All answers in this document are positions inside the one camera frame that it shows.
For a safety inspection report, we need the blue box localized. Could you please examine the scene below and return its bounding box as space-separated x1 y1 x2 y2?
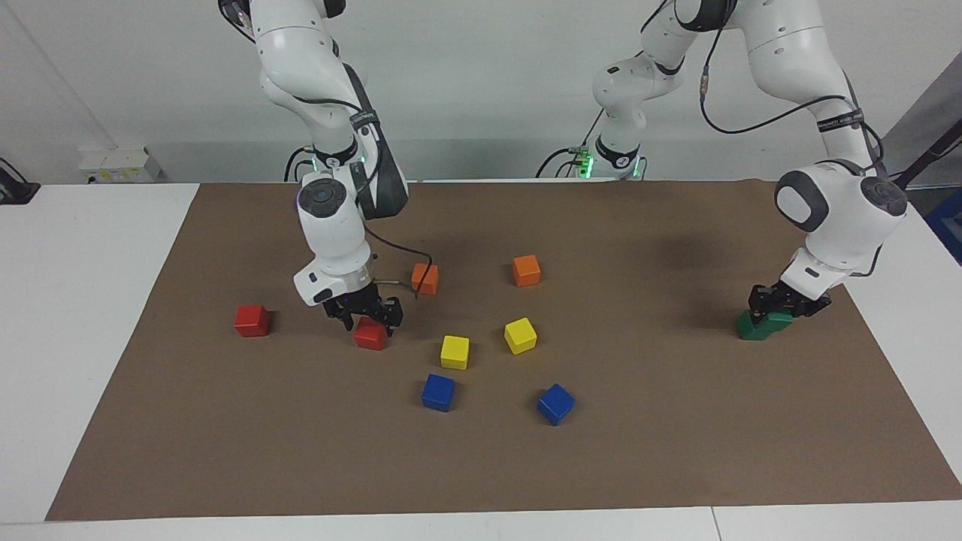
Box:
924 186 962 265

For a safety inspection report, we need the blue wooden cube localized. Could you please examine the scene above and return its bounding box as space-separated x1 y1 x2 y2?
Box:
537 383 576 426
421 373 456 413

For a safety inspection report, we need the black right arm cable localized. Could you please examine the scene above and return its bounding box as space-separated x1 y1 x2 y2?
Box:
218 0 434 298

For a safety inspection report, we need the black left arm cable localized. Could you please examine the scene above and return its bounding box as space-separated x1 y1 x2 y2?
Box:
643 0 888 279

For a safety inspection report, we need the white power strip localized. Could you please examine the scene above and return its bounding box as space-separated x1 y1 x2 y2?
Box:
79 147 165 184

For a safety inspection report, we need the black pole stand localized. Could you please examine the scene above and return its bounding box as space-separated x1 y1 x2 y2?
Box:
894 120 962 189

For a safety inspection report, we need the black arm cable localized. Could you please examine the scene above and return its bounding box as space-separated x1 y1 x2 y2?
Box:
218 0 434 298
643 0 888 279

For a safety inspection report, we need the yellow wooden cube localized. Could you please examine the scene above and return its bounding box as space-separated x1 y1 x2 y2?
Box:
504 317 538 355
440 335 471 370

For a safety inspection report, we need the brown table mat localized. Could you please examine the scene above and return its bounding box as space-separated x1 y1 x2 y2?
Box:
45 179 962 522

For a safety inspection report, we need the black clamp base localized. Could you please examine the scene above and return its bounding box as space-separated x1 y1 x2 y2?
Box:
0 156 41 206

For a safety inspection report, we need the red wooden cube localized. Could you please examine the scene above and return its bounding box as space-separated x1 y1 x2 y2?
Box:
353 316 388 351
234 304 271 338

